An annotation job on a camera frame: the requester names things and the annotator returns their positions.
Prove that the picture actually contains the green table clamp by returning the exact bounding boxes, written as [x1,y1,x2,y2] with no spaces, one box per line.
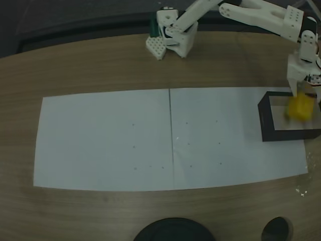
[149,12,162,39]

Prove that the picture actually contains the black round lamp base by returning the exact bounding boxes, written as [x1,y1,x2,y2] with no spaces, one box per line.
[132,217,217,241]

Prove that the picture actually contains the white paper sheet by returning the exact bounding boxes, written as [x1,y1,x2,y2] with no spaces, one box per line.
[33,88,175,192]
[169,86,309,190]

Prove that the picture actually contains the brown cardboard box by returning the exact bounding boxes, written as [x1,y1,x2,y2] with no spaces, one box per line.
[257,91,321,143]

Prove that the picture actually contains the yellow cube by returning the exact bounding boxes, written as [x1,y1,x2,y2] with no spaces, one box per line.
[284,93,316,122]

